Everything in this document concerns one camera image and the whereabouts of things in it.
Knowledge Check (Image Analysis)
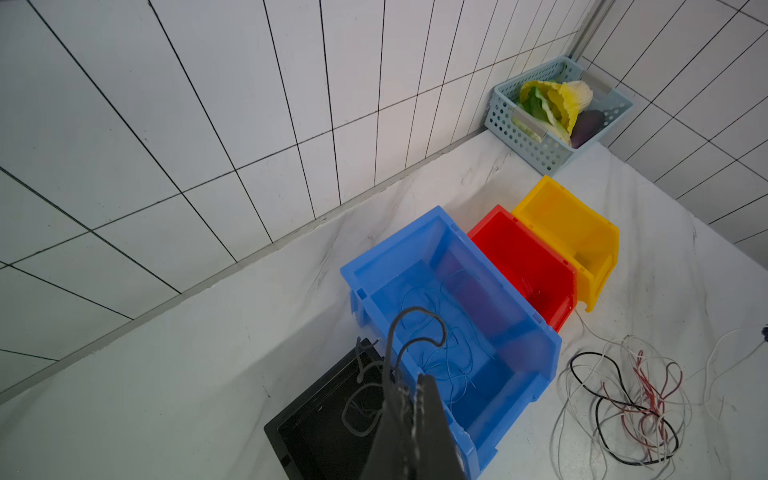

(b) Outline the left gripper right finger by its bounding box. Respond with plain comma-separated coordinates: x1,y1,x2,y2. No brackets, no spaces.
415,375,466,480

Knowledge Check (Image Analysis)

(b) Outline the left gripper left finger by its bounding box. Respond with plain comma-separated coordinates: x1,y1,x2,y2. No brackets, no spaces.
360,384,416,479

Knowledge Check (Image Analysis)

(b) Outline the blue cable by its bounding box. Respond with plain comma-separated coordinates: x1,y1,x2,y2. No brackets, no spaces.
395,269,481,409

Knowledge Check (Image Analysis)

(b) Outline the coloured cable bundle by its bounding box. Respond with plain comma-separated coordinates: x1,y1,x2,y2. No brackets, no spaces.
549,309,768,480

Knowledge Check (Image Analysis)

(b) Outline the black plastic bin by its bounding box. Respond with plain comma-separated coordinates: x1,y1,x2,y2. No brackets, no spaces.
264,339,383,479

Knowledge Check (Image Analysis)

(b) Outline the blue plastic bin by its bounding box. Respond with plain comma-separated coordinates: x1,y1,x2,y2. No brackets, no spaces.
340,207,562,479

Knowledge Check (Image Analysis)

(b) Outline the red plastic bin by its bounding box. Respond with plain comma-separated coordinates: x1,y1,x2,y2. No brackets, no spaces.
469,205,577,332

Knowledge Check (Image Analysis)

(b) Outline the yellow plastic bin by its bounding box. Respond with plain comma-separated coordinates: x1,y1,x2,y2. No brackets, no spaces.
512,176,620,312

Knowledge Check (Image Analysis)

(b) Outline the light blue mesh basket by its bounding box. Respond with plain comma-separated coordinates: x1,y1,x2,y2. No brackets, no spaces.
485,56,633,175

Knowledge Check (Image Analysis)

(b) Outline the green lettuce toy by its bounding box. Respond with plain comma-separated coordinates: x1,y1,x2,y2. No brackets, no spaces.
518,87,571,146

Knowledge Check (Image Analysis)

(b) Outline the purple toy eggplant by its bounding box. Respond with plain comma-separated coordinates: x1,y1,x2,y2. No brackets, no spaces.
571,110,606,149

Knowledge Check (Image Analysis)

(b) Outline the toy napa cabbage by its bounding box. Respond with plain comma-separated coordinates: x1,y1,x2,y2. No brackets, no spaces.
519,80,593,135

